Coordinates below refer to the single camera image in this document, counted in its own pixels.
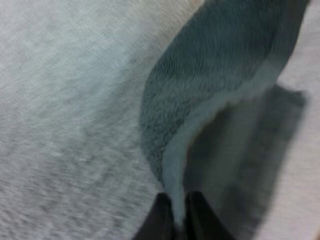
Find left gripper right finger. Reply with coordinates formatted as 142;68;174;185
184;190;237;240

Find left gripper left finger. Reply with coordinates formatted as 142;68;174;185
131;191;177;240

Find grey-green towel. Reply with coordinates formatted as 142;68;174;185
138;0;312;227

